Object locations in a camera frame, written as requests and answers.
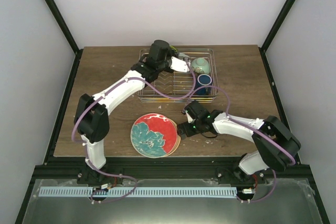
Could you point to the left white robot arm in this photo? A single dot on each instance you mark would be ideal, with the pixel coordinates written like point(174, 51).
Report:
point(92, 114)

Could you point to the right black frame post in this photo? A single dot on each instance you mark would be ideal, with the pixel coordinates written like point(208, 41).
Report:
point(288, 4)

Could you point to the left black frame post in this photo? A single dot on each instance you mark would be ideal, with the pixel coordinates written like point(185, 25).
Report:
point(62, 25)

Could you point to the black frame post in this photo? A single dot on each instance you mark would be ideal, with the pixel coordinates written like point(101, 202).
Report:
point(62, 25)
point(288, 4)

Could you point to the light blue slotted cable duct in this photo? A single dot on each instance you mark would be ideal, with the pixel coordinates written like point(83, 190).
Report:
point(155, 192)

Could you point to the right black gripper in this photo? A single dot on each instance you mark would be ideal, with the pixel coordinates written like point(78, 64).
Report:
point(180, 130)

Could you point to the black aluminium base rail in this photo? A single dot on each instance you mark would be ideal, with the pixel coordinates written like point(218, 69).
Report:
point(219, 168)

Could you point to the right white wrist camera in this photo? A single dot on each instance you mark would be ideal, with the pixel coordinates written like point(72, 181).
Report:
point(189, 118)

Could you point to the pale green ceramic bowl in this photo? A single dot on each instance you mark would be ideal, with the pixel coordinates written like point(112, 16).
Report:
point(200, 66)

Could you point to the dark blue mug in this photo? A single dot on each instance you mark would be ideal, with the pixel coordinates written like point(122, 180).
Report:
point(203, 80)

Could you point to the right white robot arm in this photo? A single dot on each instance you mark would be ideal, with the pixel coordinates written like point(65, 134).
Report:
point(275, 143)

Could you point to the red rimmed plate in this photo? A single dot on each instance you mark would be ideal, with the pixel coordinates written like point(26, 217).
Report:
point(154, 136)

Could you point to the wire dish rack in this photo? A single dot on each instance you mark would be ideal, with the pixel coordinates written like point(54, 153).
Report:
point(178, 84)

